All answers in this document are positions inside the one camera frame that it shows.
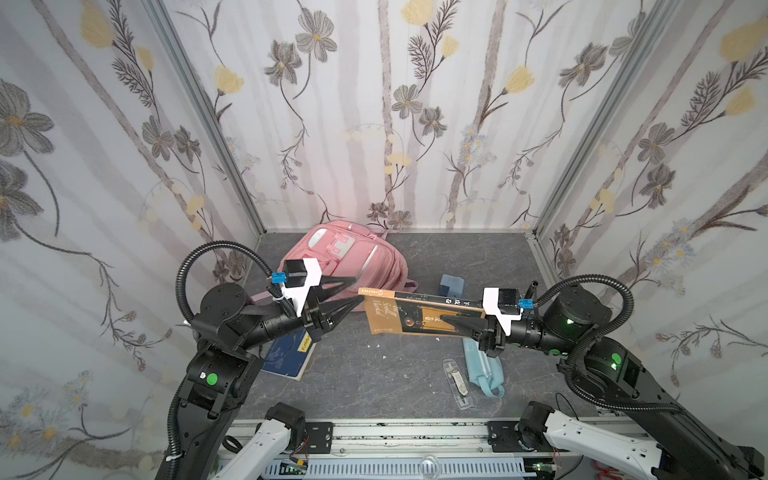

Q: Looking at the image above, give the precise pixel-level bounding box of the blue paperback book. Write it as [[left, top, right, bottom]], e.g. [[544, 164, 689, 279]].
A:
[[262, 330, 315, 381]]

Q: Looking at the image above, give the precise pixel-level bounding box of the pink school backpack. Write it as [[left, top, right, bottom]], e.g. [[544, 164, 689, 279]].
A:
[[281, 220, 417, 300]]

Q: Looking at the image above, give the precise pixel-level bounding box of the brown black hardcover book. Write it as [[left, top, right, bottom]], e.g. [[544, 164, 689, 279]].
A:
[[358, 288, 486, 337]]

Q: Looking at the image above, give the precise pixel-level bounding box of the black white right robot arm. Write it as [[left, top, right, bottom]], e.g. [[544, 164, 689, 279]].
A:
[[441, 274, 766, 479]]

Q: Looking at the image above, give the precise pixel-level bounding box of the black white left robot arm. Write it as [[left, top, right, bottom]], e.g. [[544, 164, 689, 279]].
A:
[[156, 240, 363, 479]]

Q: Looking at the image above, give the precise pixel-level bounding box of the light blue pencil case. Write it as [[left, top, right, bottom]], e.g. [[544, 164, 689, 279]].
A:
[[462, 338, 505, 398]]

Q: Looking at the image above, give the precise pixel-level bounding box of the blue pencil sharpener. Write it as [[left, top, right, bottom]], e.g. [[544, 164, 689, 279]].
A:
[[438, 274, 465, 298]]

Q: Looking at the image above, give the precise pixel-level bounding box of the clear plastic stapler box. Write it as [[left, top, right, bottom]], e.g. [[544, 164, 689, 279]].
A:
[[442, 359, 474, 410]]

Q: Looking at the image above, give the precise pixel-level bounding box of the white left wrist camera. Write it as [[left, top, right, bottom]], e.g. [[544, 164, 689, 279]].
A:
[[269, 258, 322, 314]]

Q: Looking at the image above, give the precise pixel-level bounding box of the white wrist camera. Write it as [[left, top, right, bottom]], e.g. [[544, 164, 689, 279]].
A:
[[482, 287, 534, 336], [269, 258, 322, 314]]

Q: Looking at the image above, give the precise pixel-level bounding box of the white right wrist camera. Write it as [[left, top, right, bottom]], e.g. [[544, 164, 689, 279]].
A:
[[482, 287, 534, 336]]

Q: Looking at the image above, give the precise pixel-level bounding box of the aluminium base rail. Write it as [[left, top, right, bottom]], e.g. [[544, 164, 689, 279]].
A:
[[221, 416, 661, 480]]

